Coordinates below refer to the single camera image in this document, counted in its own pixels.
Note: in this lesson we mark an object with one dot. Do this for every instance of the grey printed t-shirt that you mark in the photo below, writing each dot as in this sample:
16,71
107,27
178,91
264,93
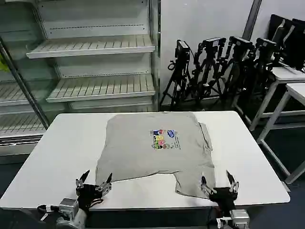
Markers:
147,155

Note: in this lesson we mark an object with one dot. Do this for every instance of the black computer monitor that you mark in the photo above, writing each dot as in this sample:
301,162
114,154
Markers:
296,45
277,26

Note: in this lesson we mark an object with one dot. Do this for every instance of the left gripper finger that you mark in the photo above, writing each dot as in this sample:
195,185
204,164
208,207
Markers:
107,183
82,181

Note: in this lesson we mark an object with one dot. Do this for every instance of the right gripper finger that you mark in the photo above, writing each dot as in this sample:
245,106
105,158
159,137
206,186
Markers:
204,183
232,183

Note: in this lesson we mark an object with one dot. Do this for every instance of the glass-fronted white shelf rack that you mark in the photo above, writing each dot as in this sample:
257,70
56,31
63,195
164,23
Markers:
16,100

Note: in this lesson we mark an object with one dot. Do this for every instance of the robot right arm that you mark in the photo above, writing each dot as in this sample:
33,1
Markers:
239,218

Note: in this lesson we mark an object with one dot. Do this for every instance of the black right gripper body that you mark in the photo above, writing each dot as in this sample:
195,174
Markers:
224,196

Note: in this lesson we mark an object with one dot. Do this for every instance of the white empty shelf rack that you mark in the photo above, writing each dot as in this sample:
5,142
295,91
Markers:
95,47

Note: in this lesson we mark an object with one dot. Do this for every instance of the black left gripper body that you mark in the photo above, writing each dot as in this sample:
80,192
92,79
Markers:
87,194

